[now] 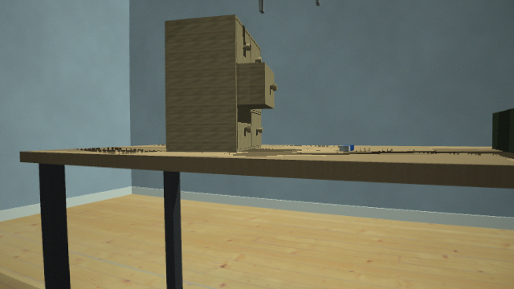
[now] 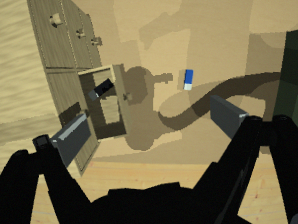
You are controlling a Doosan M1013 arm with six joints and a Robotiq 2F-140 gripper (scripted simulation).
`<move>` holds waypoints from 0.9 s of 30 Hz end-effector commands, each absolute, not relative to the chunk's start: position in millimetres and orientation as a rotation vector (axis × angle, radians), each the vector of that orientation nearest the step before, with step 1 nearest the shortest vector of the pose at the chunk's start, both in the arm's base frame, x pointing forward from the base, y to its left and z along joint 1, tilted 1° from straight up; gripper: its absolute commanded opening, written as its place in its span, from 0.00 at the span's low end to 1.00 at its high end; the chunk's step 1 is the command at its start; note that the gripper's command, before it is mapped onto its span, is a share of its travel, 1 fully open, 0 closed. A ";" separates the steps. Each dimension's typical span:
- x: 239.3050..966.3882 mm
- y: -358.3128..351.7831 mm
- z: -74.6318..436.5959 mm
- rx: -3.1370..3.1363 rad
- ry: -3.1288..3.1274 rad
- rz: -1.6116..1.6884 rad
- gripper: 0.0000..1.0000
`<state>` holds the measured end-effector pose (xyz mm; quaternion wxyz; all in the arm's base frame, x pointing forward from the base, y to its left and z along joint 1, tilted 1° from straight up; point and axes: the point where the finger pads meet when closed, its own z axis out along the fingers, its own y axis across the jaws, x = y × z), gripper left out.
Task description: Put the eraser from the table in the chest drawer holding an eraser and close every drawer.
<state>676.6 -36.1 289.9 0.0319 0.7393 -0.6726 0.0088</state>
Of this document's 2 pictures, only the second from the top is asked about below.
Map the blue and white eraser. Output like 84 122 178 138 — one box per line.
183 69 194 90

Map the dark brown wooden chest of drawers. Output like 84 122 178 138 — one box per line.
0 0 90 174

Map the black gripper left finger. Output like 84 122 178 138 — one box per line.
0 113 108 224

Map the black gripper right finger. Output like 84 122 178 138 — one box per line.
162 95 298 224

